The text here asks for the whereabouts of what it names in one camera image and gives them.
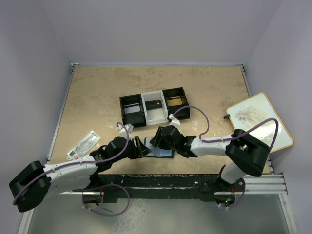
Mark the aluminium frame rail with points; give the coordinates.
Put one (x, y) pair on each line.
(168, 204)

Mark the gold credit card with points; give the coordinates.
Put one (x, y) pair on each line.
(175, 101)

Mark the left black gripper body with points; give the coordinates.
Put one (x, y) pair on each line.
(136, 148)

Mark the silver credit card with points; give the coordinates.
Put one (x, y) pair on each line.
(132, 108)

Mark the black credit card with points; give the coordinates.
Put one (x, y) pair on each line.
(153, 104)

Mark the white board with wood rim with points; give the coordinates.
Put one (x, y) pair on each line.
(254, 110)

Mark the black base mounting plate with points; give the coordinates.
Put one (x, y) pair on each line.
(204, 187)

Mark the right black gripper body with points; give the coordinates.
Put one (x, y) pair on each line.
(159, 137)

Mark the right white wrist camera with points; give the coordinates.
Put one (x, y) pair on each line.
(173, 121)

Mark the black leather card holder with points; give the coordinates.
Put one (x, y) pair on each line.
(157, 152)

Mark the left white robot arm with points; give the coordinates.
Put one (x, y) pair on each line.
(37, 182)

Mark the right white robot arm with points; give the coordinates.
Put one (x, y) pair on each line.
(247, 153)

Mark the black and white organizer tray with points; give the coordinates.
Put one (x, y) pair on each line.
(151, 117)

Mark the clear plastic card sleeve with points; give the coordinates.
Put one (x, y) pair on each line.
(85, 145)

